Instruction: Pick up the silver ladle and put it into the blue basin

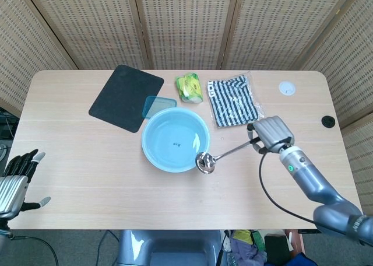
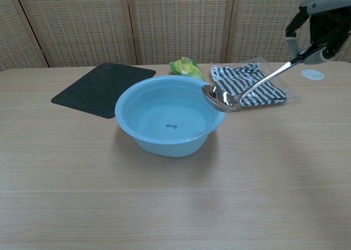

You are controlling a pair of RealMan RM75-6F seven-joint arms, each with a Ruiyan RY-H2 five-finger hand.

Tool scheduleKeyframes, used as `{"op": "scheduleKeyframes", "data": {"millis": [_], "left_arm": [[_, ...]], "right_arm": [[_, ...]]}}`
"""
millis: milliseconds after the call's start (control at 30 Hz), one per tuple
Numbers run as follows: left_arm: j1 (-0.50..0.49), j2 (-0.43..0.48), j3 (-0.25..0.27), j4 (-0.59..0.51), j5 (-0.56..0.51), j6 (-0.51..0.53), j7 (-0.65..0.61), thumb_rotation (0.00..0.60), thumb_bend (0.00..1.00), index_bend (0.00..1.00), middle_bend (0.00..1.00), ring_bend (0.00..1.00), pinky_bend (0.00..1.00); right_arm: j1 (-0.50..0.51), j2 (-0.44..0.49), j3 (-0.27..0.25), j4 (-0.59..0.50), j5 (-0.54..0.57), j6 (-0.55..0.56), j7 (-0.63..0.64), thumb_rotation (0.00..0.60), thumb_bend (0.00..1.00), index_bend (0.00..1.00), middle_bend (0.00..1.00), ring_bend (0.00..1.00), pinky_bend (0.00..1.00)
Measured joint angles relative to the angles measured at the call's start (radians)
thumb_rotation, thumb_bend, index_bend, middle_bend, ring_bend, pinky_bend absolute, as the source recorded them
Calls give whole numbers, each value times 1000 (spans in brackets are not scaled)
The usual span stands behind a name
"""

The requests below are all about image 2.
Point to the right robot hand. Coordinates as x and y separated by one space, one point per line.
319 28

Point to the steel ladle spoon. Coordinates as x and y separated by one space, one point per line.
246 91

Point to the light blue plastic basin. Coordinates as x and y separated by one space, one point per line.
170 115

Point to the striped cloth in plastic bag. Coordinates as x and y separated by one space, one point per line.
246 85

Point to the yellow green snack packet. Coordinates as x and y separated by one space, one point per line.
186 67

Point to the woven folding screen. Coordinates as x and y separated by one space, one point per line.
153 25

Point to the black rectangular mat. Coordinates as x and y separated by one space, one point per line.
105 88

